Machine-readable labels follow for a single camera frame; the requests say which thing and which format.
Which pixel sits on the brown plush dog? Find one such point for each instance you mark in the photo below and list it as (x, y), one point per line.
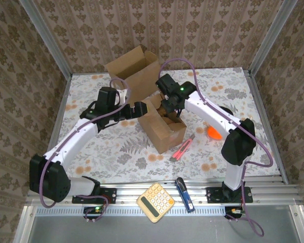
(163, 111)

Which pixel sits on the brown cardboard box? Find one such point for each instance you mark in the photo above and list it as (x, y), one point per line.
(162, 136)
(142, 76)

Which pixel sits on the doll with orange pants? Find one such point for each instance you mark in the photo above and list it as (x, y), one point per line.
(214, 134)

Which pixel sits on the pink utility knife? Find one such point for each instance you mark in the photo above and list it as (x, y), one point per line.
(181, 150)

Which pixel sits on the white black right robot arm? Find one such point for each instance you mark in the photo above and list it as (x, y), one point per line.
(210, 116)

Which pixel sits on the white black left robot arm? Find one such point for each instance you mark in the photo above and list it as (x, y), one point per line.
(73, 144)

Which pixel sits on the yellow calculator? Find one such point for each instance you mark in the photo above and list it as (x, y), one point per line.
(155, 201)

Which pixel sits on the blue black stapler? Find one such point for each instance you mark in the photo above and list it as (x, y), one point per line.
(185, 195)

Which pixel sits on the left controller board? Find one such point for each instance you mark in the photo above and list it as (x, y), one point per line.
(91, 209)

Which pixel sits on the controller board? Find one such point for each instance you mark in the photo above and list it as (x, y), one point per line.
(233, 211)
(91, 209)

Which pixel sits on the right controller board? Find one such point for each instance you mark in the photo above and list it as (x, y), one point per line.
(233, 211)

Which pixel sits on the aluminium side rail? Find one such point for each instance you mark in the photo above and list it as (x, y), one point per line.
(251, 81)

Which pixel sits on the aluminium corner post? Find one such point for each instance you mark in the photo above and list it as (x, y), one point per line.
(271, 38)
(50, 43)

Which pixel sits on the long aluminium base rail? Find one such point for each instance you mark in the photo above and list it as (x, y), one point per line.
(126, 196)

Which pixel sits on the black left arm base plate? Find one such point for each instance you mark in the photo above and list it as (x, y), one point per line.
(111, 192)

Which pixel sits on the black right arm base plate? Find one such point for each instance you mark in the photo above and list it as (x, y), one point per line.
(212, 195)

